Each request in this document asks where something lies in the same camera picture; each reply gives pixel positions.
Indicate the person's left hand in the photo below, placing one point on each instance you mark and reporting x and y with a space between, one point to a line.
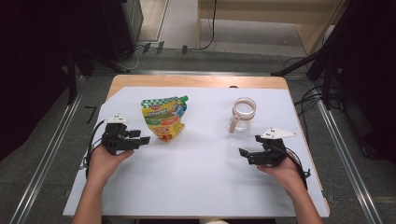
102 165

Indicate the black round table grommet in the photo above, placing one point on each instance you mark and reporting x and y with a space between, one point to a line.
233 86

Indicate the person's right hand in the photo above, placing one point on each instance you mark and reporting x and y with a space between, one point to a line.
286 174

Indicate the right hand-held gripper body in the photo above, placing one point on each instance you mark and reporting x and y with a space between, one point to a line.
272 152

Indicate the yellow green spout pouch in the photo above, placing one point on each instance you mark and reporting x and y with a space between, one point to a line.
163 116

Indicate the clear glass jar with lid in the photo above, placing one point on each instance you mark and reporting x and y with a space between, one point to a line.
241 125

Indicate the white table mat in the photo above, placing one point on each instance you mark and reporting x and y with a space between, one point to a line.
202 177

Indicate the black cabinet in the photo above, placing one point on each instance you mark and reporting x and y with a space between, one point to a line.
124 28

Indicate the light wooden furniture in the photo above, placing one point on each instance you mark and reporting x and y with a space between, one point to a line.
249 14

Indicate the metal floor rail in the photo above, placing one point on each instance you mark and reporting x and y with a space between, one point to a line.
343 155
49 155
202 73

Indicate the black metal stand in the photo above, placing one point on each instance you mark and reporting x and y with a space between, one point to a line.
295 65
72 81

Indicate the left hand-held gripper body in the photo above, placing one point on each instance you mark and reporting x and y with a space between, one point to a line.
113 140

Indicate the black floor tape corner mark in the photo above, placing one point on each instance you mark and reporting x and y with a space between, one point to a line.
92 108

